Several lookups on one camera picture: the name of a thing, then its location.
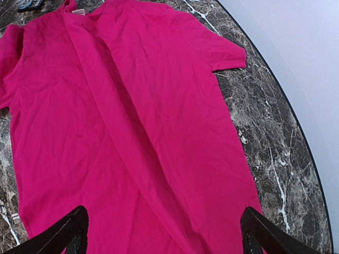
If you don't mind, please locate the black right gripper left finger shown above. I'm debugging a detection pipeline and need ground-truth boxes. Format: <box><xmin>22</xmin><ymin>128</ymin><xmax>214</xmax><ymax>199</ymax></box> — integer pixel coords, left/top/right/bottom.
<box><xmin>6</xmin><ymin>206</ymin><xmax>88</xmax><ymax>254</ymax></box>

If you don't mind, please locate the black brooch display box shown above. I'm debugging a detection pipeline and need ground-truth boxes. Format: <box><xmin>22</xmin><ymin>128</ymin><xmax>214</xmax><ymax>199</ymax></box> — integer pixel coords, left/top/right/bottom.
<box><xmin>17</xmin><ymin>0</ymin><xmax>43</xmax><ymax>13</ymax></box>

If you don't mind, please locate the magenta t-shirt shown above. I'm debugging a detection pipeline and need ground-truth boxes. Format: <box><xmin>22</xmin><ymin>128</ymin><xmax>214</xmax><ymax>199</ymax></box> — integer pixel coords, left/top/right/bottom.
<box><xmin>1</xmin><ymin>1</ymin><xmax>261</xmax><ymax>253</ymax></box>

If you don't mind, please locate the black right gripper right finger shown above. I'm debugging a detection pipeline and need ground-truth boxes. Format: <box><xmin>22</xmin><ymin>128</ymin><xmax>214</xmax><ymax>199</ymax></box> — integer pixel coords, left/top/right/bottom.
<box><xmin>241</xmin><ymin>207</ymin><xmax>318</xmax><ymax>253</ymax></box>

